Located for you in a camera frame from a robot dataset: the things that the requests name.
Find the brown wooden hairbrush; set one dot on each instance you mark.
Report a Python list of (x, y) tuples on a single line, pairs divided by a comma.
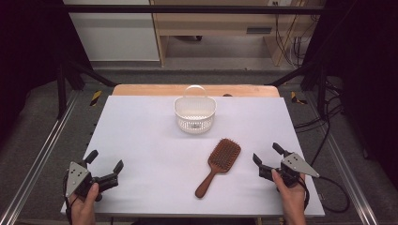
[(223, 156)]

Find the aluminium floor rail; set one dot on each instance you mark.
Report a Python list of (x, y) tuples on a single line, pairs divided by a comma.
[(353, 190), (37, 156)]

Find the yellow black tape strip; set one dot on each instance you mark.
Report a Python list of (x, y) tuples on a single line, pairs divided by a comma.
[(95, 97), (294, 97)]

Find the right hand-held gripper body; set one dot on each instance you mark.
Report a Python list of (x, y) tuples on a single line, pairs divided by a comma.
[(295, 165)]

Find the black metal stand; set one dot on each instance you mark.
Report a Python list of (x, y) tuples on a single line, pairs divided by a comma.
[(61, 90), (321, 90)]

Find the light wooden desk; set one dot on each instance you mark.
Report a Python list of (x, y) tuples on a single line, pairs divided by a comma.
[(216, 22)]

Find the person's left hand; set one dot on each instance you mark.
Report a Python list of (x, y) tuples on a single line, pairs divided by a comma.
[(83, 206)]

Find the white cabinet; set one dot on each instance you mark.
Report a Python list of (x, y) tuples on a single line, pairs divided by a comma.
[(115, 34)]

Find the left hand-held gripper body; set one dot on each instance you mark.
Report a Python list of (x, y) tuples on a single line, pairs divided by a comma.
[(76, 178)]

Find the white table sheet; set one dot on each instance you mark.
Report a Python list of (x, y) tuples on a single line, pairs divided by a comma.
[(150, 150)]

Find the person's right hand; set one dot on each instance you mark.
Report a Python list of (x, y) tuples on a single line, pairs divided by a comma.
[(292, 198)]

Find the black curtain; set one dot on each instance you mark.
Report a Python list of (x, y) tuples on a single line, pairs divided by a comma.
[(28, 47), (366, 62)]

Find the white plastic basket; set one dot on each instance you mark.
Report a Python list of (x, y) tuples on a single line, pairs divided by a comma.
[(195, 109)]

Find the black horizontal frame bar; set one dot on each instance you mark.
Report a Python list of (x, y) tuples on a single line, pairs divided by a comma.
[(187, 9)]

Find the wooden table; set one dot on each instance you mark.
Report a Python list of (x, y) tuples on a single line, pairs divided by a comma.
[(150, 90)]

